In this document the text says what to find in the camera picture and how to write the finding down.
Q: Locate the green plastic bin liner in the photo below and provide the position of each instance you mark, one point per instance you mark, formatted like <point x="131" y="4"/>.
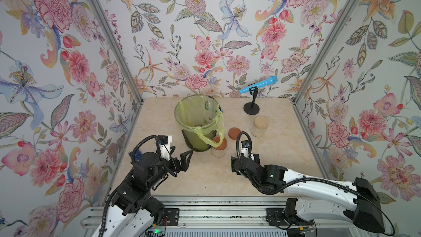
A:
<point x="200" y="118"/>

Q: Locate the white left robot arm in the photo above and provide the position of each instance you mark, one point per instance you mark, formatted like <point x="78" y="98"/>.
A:
<point x="130" y="210"/>

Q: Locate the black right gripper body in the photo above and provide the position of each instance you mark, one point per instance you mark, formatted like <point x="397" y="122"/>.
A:
<point x="234" y="163"/>

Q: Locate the clear plastic rice jar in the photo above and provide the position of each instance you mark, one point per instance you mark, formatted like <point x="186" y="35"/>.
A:
<point x="260" y="125"/>

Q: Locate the aluminium corner post right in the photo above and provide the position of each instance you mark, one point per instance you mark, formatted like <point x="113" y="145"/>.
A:
<point x="337" y="28"/>

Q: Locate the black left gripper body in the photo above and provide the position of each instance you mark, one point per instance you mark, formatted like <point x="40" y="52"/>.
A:
<point x="171" y="165"/>

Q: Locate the black mesh waste bin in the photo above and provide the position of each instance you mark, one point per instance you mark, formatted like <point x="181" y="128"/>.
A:
<point x="200" y="128"/>

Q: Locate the closed jar brown lid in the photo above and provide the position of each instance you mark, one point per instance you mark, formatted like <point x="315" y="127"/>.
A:
<point x="221" y="150"/>

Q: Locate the blue toy microphone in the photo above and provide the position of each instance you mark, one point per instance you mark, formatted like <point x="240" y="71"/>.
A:
<point x="269" y="81"/>

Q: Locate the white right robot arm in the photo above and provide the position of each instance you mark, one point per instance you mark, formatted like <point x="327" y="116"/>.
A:
<point x="356" y="202"/>

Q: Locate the aluminium corner post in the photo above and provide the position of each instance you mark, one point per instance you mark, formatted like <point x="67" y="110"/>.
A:
<point x="115" y="47"/>
<point x="337" y="28"/>

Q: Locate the aluminium corner post left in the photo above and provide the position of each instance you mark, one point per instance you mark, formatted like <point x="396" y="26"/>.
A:
<point x="115" y="47"/>

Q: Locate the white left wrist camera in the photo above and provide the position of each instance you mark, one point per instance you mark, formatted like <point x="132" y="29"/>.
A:
<point x="164" y="143"/>

